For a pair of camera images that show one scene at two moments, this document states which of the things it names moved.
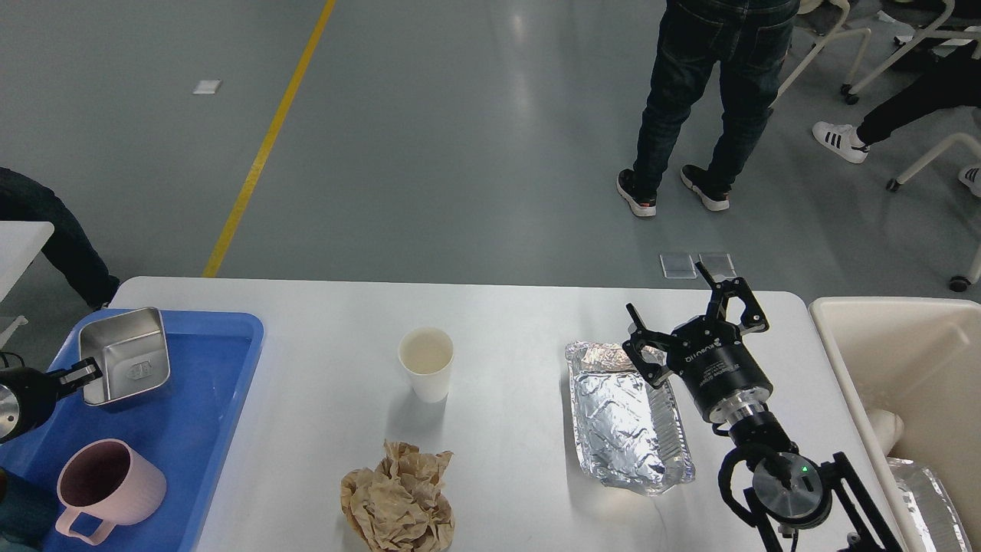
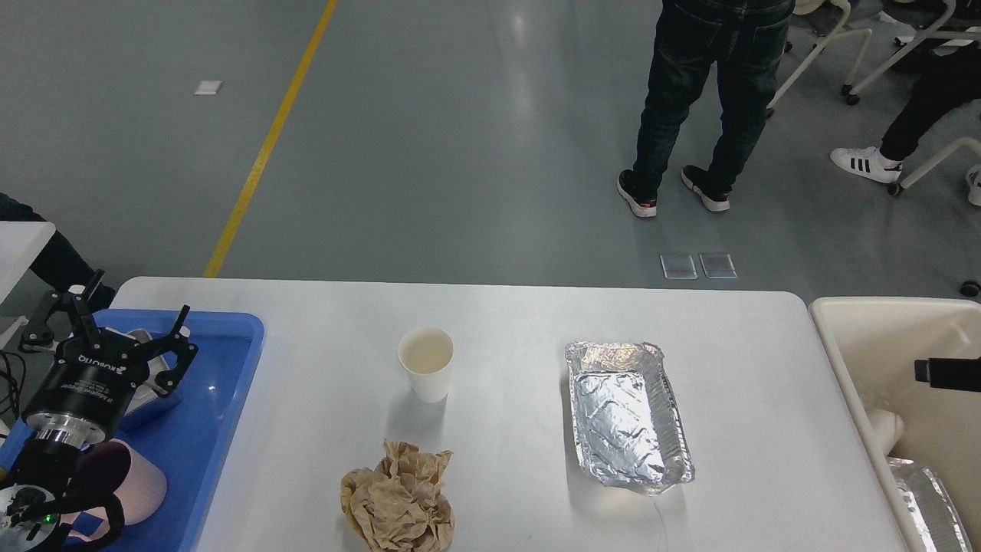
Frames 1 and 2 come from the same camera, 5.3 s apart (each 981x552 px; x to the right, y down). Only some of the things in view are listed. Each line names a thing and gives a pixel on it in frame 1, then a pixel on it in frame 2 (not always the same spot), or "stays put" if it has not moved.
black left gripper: [27, 395] to [94, 375]
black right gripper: [723, 376] to [953, 373]
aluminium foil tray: [629, 433] stays put
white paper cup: [427, 354] stays put
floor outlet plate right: [719, 264] stays put
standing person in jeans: [750, 39] stays put
